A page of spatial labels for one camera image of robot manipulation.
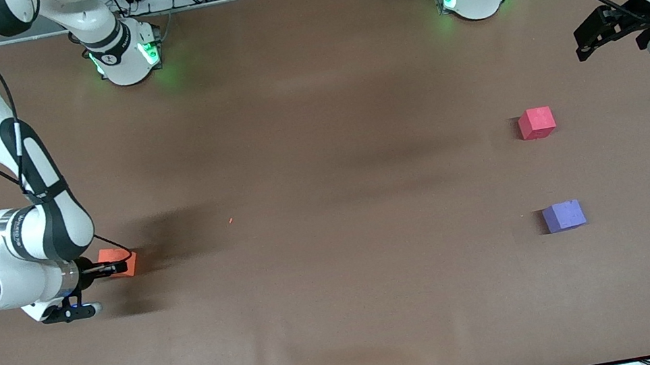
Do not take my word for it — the red foam block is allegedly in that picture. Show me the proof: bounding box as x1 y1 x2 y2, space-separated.
516 105 558 142

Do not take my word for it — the orange foam block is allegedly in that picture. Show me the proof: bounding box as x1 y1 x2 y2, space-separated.
94 243 141 282

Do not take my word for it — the purple foam block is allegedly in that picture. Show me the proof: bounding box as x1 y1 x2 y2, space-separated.
540 197 589 235

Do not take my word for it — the brown table mat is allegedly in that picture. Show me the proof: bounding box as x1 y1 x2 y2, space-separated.
0 0 650 365

